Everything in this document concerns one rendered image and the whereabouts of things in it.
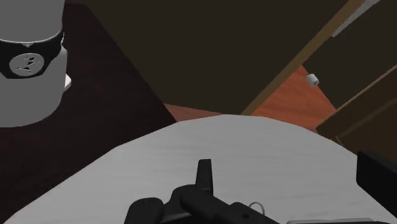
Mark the dark red robot stand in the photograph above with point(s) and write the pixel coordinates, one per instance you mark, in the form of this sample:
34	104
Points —
105	105

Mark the white toilet paper roll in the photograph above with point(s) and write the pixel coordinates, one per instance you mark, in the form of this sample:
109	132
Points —
312	79

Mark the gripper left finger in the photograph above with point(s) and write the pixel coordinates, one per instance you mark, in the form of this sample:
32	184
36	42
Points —
204	176

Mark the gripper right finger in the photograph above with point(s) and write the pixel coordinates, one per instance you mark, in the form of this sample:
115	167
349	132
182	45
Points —
377	176

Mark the dark brown wooden cabinet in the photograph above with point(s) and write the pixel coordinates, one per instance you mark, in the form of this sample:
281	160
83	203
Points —
369	118

